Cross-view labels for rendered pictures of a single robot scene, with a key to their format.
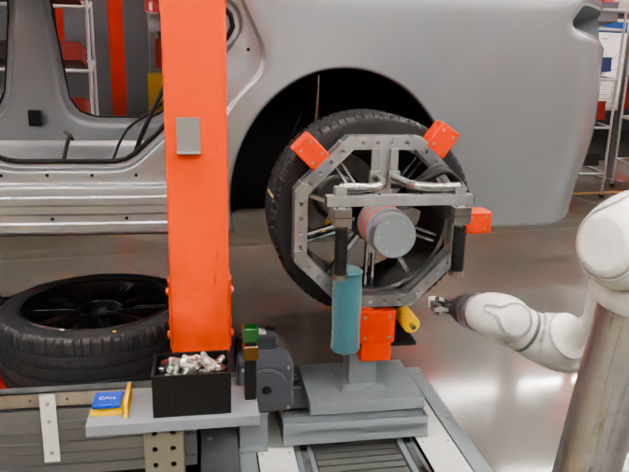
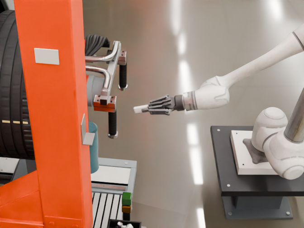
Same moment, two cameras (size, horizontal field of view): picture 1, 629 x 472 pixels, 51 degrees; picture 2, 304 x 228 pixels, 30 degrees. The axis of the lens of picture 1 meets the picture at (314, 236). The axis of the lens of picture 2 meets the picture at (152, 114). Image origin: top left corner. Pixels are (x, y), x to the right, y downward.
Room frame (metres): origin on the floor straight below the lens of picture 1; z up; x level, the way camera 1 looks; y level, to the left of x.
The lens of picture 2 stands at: (1.15, 1.66, 2.42)
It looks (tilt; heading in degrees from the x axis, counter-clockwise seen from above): 40 degrees down; 284
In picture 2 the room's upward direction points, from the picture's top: 3 degrees clockwise
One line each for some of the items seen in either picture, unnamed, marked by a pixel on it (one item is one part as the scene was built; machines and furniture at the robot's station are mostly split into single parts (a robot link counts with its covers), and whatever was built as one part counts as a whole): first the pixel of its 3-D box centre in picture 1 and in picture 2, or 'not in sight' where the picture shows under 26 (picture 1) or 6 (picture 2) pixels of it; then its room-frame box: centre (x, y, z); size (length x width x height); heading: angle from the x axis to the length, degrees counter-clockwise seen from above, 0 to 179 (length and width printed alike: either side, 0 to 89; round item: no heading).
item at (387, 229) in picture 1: (385, 228); (81, 90); (1.93, -0.21, 0.85); 0.21 x 0.14 x 0.14; 10
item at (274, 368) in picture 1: (260, 378); not in sight; (2.10, 0.18, 0.26); 0.42 x 0.18 x 0.35; 10
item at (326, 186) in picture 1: (338, 196); not in sight; (2.40, -0.08, 0.85); 0.32 x 0.08 x 0.32; 100
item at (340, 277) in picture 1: (341, 252); (112, 121); (1.74, -0.07, 0.83); 0.04 x 0.04 x 0.16
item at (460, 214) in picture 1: (457, 212); (116, 57); (1.83, -0.40, 0.93); 0.09 x 0.05 x 0.05; 10
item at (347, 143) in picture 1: (378, 222); not in sight; (2.00, -0.20, 0.85); 0.54 x 0.07 x 0.54; 100
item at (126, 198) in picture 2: (250, 333); (126, 198); (1.60, 0.16, 0.64); 0.04 x 0.04 x 0.04; 10
